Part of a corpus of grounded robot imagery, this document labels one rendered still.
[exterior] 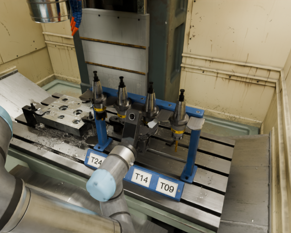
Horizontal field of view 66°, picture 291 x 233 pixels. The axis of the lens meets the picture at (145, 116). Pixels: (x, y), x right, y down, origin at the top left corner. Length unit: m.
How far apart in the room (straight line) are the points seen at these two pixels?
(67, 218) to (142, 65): 1.07
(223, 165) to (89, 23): 1.10
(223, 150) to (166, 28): 0.71
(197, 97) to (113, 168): 1.31
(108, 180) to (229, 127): 1.39
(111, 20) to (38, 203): 1.14
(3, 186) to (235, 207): 0.89
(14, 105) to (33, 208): 1.58
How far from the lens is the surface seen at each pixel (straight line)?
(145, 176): 0.93
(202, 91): 1.79
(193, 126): 0.74
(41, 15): 1.00
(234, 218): 1.06
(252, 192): 1.13
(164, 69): 1.39
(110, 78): 1.58
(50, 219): 0.47
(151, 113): 0.77
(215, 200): 0.96
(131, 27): 1.35
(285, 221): 0.86
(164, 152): 1.09
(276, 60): 1.65
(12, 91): 2.09
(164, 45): 1.34
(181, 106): 0.73
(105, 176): 0.60
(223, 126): 1.85
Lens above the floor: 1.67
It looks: 36 degrees down
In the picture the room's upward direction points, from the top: straight up
